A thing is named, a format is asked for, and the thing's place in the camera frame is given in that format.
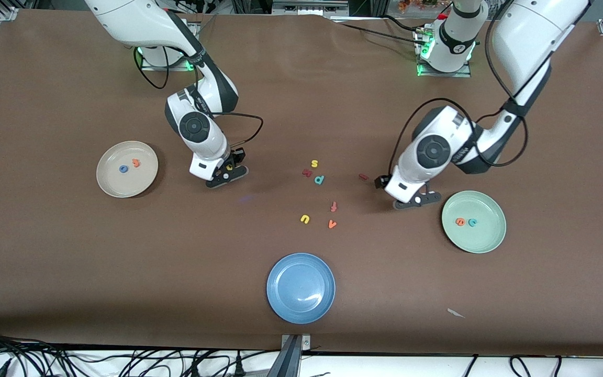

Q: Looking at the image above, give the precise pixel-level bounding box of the green plate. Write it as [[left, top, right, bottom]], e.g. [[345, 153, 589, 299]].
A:
[[441, 190, 507, 254]]

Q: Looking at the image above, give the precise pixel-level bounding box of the brown beige plate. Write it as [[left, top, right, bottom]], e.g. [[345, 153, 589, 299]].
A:
[[96, 141, 159, 198]]

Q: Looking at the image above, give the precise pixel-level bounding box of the blue plate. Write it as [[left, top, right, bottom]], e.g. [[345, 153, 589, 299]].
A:
[[266, 253, 336, 325]]

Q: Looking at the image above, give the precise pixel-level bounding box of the brown table cover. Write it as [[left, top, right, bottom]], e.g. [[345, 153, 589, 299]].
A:
[[0, 8, 603, 358]]

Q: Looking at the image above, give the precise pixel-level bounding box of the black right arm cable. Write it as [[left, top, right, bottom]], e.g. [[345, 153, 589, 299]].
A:
[[133, 46, 264, 152]]

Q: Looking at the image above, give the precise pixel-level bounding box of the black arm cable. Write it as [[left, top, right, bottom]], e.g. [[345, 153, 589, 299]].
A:
[[133, 46, 264, 152], [388, 10, 530, 181]]

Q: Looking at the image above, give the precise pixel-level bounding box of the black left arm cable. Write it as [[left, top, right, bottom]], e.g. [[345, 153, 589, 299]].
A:
[[388, 10, 530, 181]]

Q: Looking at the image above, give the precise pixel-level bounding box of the black cable on table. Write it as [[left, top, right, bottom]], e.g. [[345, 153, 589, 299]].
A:
[[333, 21, 418, 41], [380, 14, 423, 32]]

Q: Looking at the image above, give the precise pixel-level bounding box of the grey metal mount post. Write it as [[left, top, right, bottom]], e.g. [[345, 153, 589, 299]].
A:
[[280, 334, 312, 377]]

